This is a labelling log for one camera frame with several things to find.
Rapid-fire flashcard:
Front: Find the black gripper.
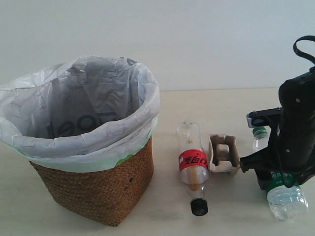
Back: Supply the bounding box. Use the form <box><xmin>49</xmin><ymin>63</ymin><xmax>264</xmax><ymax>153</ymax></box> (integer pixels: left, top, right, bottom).
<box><xmin>239</xmin><ymin>71</ymin><xmax>315</xmax><ymax>191</ymax></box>

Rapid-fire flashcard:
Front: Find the green label water bottle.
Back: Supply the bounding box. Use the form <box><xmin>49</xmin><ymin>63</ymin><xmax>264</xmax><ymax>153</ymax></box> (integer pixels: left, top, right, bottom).
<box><xmin>252</xmin><ymin>126</ymin><xmax>308</xmax><ymax>220</ymax></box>

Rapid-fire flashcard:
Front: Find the grey cardboard pulp tray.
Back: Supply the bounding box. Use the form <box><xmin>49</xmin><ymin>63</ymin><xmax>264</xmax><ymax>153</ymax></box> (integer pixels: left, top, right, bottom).
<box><xmin>208</xmin><ymin>134</ymin><xmax>240</xmax><ymax>176</ymax></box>

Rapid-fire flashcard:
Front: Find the clear red label cola bottle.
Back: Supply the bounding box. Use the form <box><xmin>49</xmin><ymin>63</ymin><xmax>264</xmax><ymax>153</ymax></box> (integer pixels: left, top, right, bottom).
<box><xmin>176</xmin><ymin>120</ymin><xmax>210</xmax><ymax>216</ymax></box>

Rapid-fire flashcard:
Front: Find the white plastic bin liner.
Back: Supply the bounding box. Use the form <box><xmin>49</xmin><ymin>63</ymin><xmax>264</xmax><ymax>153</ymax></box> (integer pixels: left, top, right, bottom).
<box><xmin>0</xmin><ymin>56</ymin><xmax>160</xmax><ymax>173</ymax></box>

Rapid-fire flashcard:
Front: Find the brown woven wicker basket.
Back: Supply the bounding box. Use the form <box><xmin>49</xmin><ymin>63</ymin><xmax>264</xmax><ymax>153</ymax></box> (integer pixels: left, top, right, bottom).
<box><xmin>31</xmin><ymin>139</ymin><xmax>154</xmax><ymax>227</ymax></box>

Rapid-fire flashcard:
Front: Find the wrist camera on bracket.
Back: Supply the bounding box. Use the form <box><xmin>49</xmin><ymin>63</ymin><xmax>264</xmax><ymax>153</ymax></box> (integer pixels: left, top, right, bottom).
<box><xmin>246</xmin><ymin>107</ymin><xmax>283</xmax><ymax>128</ymax></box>

